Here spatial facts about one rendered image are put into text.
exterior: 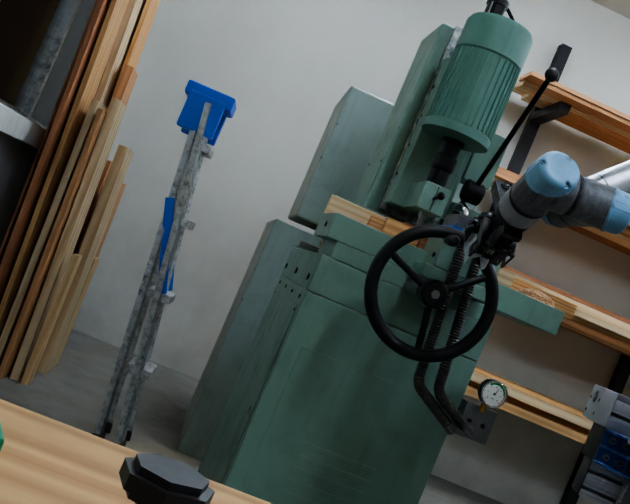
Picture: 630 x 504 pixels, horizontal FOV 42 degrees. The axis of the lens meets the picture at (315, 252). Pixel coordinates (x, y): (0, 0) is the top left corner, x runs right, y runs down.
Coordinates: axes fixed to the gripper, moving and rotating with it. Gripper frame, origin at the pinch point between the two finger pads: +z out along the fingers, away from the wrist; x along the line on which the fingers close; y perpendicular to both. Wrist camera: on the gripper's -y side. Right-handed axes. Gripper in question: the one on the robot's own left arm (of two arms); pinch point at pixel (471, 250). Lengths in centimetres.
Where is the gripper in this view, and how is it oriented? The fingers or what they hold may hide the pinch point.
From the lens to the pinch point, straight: 168.1
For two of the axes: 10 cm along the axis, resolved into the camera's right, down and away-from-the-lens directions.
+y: -2.4, 8.4, -4.9
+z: -2.6, 4.3, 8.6
